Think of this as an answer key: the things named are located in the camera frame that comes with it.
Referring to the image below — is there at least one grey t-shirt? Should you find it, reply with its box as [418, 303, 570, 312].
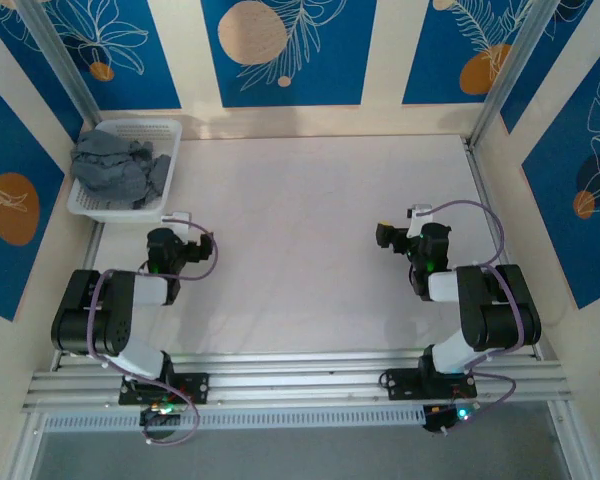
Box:
[69, 125, 175, 210]

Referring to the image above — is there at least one white plastic mesh basket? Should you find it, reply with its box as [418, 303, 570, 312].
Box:
[66, 118, 184, 225]

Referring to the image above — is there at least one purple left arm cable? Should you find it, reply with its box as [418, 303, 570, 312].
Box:
[86, 219, 220, 447]

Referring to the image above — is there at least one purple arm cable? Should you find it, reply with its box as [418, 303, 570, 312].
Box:
[422, 199, 527, 435]
[86, 219, 220, 447]

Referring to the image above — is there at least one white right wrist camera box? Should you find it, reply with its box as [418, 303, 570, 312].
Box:
[406, 203, 435, 239]

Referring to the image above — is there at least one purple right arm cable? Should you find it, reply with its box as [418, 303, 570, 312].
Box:
[422, 199, 527, 435]

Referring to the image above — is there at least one aluminium table side rail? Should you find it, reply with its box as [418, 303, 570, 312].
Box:
[53, 221, 106, 372]
[462, 137, 544, 360]

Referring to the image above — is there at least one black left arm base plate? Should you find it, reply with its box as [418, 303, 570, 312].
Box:
[118, 372, 211, 406]

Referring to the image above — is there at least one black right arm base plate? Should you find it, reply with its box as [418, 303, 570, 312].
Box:
[383, 367, 479, 401]

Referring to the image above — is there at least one aluminium mounting rail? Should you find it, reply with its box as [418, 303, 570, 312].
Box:
[22, 352, 574, 414]

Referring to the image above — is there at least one white slotted cable duct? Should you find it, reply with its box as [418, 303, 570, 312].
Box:
[42, 404, 426, 434]

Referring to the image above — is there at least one aluminium frame post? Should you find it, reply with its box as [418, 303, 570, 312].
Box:
[469, 0, 556, 149]
[17, 0, 104, 124]

